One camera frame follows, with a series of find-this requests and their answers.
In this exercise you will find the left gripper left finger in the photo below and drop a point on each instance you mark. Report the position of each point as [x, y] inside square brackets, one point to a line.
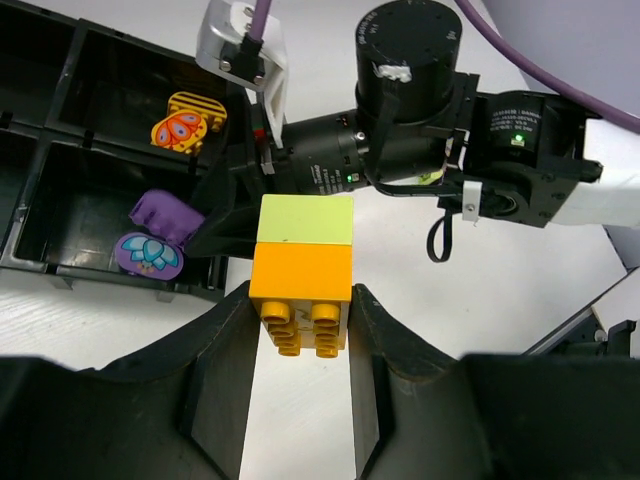
[175, 409]

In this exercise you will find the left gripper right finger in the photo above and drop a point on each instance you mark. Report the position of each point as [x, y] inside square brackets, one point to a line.
[566, 409]

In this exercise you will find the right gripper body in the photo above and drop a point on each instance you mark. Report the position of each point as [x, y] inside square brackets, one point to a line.
[230, 193]

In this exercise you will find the purple arch lego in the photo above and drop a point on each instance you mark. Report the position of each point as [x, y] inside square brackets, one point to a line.
[167, 217]

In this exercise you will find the orange rounded lego block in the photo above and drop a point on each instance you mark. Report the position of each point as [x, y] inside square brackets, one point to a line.
[190, 117]

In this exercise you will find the orange and lime lego stack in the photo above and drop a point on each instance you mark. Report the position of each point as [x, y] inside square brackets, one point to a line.
[302, 272]

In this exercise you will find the purple flower lego block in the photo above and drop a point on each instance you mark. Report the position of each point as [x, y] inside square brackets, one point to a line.
[143, 255]

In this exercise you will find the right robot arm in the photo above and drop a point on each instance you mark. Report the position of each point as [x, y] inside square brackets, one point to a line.
[444, 109]

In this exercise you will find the black compartment tray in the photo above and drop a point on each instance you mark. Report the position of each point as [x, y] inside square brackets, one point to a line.
[78, 102]

